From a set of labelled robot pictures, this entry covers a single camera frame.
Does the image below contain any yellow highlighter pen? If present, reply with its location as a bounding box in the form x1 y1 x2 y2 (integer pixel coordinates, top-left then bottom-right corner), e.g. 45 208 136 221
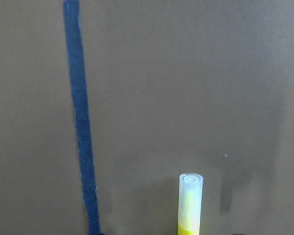
177 173 203 235

